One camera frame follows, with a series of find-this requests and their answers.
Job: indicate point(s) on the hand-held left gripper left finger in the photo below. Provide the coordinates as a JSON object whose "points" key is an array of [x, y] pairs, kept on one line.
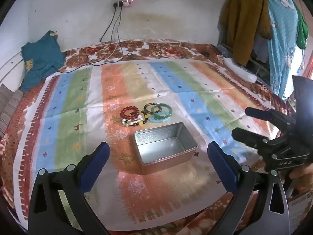
{"points": [[96, 166]]}

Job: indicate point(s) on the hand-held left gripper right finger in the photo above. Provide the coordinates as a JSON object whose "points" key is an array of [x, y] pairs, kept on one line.
{"points": [[221, 169]]}

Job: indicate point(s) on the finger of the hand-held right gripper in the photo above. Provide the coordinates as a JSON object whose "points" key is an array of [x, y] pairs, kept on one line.
{"points": [[249, 137], [266, 115]]}

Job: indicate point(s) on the silver metal tin box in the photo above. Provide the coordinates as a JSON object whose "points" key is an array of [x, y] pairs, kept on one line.
{"points": [[166, 149]]}

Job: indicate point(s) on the person's right hand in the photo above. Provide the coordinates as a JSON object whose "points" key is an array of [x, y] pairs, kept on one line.
{"points": [[302, 176]]}

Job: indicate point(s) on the white oblong object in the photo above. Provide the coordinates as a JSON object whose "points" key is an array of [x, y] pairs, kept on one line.
{"points": [[240, 71]]}

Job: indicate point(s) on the printed cardboard box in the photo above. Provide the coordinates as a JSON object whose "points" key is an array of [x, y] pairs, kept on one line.
{"points": [[299, 204]]}

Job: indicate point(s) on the striped multicoloured mat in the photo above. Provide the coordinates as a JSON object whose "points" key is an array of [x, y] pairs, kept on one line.
{"points": [[73, 102]]}

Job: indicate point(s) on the blue dotted hanging cloth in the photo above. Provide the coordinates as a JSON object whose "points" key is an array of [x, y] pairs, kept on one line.
{"points": [[281, 41]]}

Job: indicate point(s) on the turquoise bangle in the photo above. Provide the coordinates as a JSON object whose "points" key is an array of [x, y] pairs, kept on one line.
{"points": [[156, 121]]}

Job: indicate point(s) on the small black object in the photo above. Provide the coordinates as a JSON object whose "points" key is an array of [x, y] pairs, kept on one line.
{"points": [[205, 53]]}

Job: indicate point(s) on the green jade bangle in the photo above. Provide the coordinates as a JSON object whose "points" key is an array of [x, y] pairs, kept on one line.
{"points": [[161, 105]]}

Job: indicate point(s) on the green hanging garment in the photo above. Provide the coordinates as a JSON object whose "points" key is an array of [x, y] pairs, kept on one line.
{"points": [[302, 33]]}

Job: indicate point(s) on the brown hanging garment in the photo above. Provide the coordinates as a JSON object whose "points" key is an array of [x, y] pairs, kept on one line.
{"points": [[244, 22]]}

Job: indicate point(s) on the striped grey pillow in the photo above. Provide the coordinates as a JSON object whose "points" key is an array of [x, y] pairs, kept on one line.
{"points": [[8, 105]]}

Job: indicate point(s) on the teal garment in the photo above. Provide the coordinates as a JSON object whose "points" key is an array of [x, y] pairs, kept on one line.
{"points": [[41, 56]]}

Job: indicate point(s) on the wall power socket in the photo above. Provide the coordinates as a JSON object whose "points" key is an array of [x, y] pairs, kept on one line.
{"points": [[123, 2]]}

